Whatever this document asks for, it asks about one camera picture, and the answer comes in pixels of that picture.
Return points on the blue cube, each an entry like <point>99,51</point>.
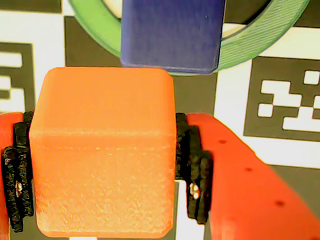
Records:
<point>170,32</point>

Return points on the black white marker board mat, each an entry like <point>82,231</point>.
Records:
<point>287,75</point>

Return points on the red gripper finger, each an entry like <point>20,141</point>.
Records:
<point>15,175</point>
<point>245,195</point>

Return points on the orange cube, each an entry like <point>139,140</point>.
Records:
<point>100,150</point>

